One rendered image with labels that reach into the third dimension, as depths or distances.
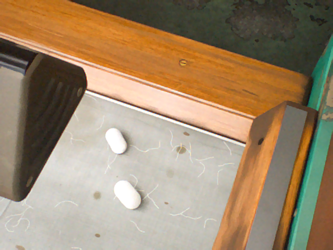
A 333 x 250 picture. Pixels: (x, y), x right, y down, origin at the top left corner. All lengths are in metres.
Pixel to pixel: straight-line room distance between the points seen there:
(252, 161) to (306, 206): 0.08
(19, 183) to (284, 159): 0.30
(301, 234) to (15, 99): 0.29
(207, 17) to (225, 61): 1.10
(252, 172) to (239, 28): 1.27
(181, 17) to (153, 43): 1.08
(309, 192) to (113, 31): 0.35
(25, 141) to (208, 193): 0.38
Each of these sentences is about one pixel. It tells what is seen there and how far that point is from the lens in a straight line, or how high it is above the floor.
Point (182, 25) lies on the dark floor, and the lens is 1.72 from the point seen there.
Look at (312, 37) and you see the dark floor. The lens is 1.78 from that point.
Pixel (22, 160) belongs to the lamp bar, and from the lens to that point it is 0.24.
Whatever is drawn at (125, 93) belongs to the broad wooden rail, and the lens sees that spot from 0.64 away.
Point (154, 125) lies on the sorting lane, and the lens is 0.62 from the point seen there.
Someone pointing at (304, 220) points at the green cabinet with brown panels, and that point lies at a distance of 0.45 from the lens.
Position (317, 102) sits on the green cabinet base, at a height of 0.83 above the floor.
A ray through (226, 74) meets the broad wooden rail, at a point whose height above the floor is 0.76.
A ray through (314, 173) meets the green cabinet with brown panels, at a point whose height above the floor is 0.87.
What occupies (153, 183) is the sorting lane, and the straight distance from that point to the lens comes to 0.59.
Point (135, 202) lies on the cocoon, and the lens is 0.56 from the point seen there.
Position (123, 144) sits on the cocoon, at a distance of 0.59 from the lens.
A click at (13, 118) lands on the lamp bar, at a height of 1.09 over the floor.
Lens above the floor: 1.28
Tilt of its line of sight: 60 degrees down
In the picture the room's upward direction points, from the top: 5 degrees clockwise
